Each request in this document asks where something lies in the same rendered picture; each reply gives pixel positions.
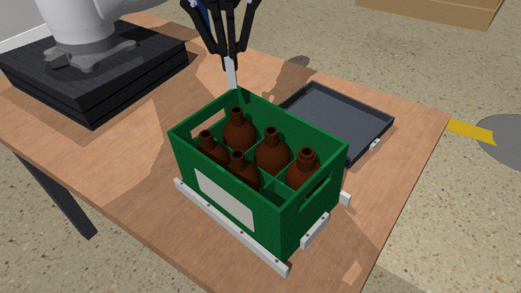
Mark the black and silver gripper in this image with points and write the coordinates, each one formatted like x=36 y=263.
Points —
x=228 y=56

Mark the green plastic crate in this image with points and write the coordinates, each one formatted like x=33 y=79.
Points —
x=278 y=229

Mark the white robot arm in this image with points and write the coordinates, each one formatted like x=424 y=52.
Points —
x=84 y=30

